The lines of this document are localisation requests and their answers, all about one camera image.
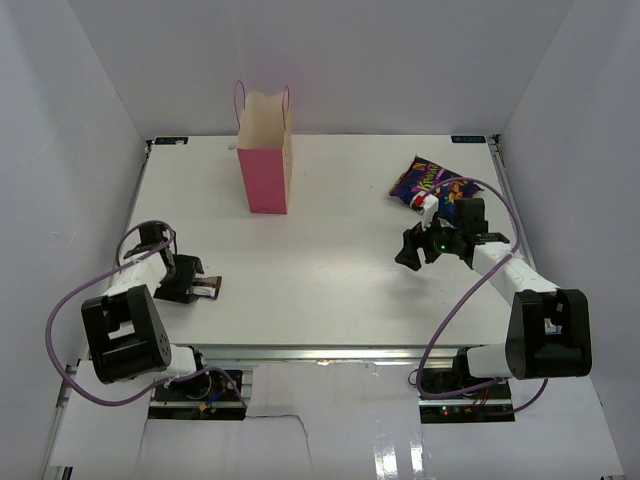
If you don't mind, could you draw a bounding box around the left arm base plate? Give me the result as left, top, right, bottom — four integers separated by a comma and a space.
148, 372, 245, 421

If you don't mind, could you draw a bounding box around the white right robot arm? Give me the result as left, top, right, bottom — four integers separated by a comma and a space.
395, 195, 592, 399

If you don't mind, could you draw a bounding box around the black corner label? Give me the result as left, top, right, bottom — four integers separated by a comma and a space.
451, 135, 486, 144
153, 136, 189, 146

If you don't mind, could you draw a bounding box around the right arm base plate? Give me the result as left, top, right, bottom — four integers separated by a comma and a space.
419, 367, 515, 425

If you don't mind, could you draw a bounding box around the black corner label left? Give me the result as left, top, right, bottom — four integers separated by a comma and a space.
153, 136, 189, 146

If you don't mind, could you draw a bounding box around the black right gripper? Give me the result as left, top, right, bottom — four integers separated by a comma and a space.
396, 209, 464, 271

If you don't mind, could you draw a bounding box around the aluminium table edge rail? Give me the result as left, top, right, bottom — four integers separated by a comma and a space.
74, 344, 569, 364

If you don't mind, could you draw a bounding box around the purple nut snack bag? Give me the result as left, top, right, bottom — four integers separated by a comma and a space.
388, 156, 482, 223

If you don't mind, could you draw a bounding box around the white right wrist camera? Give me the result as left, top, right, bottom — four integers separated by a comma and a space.
410, 192, 439, 230

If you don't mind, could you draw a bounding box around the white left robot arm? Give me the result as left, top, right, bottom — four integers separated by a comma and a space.
81, 221, 212, 399

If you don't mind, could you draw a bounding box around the pink paper gift bag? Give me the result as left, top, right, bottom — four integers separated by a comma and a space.
234, 81, 293, 215

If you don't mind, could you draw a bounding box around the dark brown snack bar packet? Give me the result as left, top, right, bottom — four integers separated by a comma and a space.
191, 276, 222, 300

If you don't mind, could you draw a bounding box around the black corner label right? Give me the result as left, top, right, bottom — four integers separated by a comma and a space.
451, 135, 486, 144

